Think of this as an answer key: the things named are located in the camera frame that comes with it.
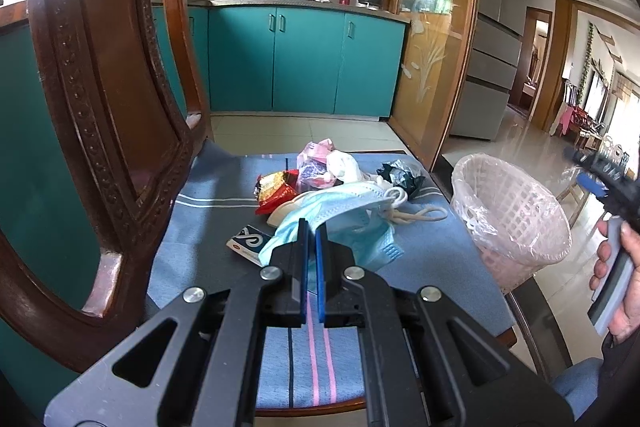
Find carved wooden chair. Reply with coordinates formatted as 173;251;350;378
0;0;518;418

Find white folded mask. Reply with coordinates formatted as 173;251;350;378
266;202;302;229

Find white face mask with cords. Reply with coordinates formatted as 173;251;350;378
372;184;449;228

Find red snack wrapper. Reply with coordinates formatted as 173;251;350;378
254;170;299;215

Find printed foil packet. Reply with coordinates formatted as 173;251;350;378
226;224;274;266

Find wooden framed glass door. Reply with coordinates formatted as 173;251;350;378
382;0;481;170

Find person's right forearm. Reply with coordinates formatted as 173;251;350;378
600;332;640;423

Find pink hanging cloth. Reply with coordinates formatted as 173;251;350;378
550;104;573;135

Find grey refrigerator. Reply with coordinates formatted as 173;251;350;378
447;0;530;142

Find person's right hand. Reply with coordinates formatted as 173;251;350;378
589;221;640;344

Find wooden stool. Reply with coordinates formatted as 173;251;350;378
555;167;608;230

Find brown wooden door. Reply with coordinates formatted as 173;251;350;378
507;7;553;118

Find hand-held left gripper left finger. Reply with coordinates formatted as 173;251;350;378
45;218;308;427

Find blue face mask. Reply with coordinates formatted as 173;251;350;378
259;181;405;268

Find crumpled white tissue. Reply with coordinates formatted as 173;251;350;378
326;150;365;184

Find blue striped seat cushion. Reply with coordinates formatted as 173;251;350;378
147;152;516;410

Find green garland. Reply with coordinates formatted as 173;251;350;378
580;22;596;92

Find clear plastic bin liner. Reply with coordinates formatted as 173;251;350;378
451;154;572;268

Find teal kitchen cabinets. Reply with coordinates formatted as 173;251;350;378
150;2;412;118

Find person's leg in jeans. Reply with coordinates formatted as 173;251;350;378
552;357;606;420

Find pink and white plastic bag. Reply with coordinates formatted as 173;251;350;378
297;138;337;190

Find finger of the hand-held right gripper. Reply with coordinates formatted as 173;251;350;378
564;146;630;182
576;172;613;198

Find dark crumpled foil wrapper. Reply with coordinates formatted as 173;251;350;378
376;159;427;196

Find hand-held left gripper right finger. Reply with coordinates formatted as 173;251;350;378
316;223;576;427

